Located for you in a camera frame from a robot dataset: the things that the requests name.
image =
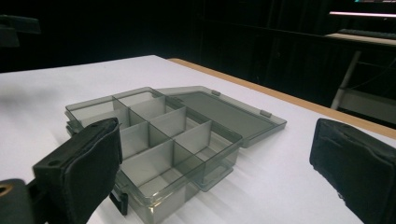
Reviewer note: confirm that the dark object on stand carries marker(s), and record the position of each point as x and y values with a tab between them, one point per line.
15	31

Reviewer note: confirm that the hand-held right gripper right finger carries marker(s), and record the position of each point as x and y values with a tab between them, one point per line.
355	168

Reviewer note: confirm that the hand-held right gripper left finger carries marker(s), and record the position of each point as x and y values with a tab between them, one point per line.
84	174

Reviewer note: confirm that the grey transparent compartment box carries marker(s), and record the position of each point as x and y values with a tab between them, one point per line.
174	137

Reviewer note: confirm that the background desk with metal legs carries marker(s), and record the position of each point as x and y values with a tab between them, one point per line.
364	77

